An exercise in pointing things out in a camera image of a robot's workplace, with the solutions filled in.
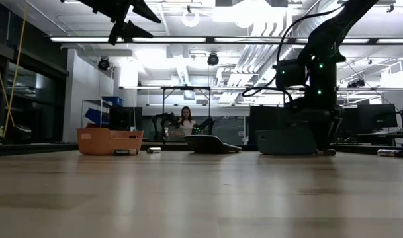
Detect black floor stand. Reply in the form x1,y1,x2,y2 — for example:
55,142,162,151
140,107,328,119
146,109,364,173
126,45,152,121
2,124,33,145

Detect teal plastic bin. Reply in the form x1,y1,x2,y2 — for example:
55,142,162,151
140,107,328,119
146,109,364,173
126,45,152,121
255,128,318,156

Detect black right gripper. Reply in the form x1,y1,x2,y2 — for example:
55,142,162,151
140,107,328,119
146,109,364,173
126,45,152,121
285,97,343,153

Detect blue storage bin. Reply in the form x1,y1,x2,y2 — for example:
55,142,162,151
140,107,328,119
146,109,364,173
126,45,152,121
101,95,125,108
84,108,111,127

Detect silver calculator with dark keys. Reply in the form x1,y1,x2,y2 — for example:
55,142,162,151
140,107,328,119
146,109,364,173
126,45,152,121
183,134,243,155

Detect person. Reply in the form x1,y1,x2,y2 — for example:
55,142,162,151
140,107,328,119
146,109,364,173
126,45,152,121
177,105,198,138

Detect white ceiling ring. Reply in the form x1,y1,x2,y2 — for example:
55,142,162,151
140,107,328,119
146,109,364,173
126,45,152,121
182,11,201,28

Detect yellow cable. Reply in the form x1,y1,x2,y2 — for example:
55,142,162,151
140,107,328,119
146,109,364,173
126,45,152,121
0,0,27,137

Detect orange plastic bin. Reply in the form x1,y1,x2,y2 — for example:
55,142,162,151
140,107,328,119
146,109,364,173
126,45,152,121
76,127,144,156

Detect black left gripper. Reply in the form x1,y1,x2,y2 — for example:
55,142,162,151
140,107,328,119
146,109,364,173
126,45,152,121
60,0,162,46

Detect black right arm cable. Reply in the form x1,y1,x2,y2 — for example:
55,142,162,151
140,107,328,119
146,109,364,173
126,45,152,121
242,6,349,100

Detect folding table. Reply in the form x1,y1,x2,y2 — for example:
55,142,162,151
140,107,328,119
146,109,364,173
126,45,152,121
118,85,212,120

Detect black computer monitor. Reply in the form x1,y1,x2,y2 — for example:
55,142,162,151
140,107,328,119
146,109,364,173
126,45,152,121
249,105,288,133
109,105,136,132
357,103,399,130

